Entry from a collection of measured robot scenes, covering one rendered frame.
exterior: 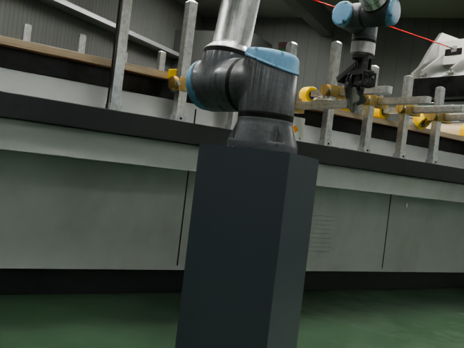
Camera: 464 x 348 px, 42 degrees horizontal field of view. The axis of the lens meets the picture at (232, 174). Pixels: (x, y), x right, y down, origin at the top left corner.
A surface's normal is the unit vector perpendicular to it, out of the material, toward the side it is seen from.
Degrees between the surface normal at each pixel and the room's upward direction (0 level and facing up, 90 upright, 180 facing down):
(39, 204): 90
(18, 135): 90
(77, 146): 90
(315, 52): 90
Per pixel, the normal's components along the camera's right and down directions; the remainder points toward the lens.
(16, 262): 0.56, 0.07
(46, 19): 0.90, 0.11
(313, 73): -0.41, -0.04
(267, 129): 0.06, -0.33
